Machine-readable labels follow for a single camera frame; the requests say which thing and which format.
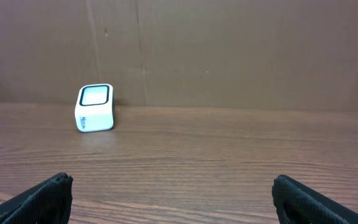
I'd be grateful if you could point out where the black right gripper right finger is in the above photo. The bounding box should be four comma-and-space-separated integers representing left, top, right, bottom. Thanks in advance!
272, 175, 358, 224

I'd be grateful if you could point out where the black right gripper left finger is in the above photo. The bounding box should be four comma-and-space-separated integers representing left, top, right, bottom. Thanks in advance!
0, 172, 73, 224

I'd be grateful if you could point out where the white barcode scanner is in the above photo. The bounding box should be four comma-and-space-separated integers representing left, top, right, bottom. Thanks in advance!
75, 83, 115, 133

